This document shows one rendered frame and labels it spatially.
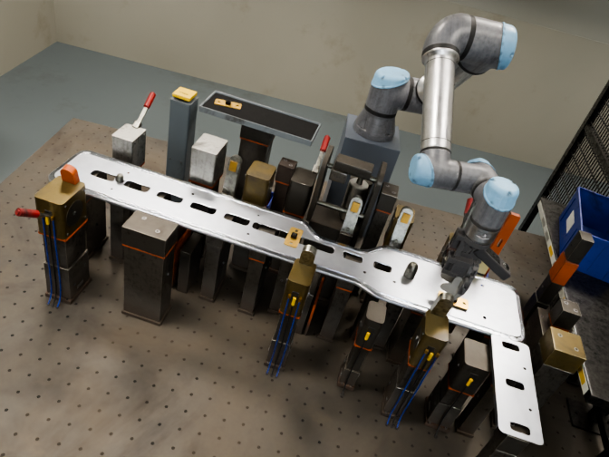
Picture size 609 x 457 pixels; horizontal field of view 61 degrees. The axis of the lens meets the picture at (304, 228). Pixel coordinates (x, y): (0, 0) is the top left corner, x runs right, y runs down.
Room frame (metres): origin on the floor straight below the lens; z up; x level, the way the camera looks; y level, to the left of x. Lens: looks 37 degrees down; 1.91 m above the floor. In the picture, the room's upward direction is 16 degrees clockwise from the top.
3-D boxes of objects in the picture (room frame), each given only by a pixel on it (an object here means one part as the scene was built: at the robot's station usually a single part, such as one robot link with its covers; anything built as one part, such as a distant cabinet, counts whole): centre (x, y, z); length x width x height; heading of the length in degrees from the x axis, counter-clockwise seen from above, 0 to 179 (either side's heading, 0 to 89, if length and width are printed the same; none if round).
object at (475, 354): (0.90, -0.50, 0.84); 0.12 x 0.07 x 0.28; 176
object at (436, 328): (0.90, -0.37, 0.87); 0.12 x 0.07 x 0.35; 176
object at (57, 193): (0.99, 0.63, 0.88); 0.14 x 0.09 x 0.36; 176
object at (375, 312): (0.94, -0.23, 0.84); 0.10 x 0.05 x 0.29; 176
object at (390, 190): (1.34, -0.22, 0.91); 0.07 x 0.05 x 0.42; 176
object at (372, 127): (1.74, -0.15, 1.15); 0.15 x 0.15 x 0.10
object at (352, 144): (1.74, -0.15, 0.90); 0.20 x 0.20 x 0.40; 3
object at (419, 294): (1.14, 0.04, 1.00); 1.38 x 0.22 x 0.02; 86
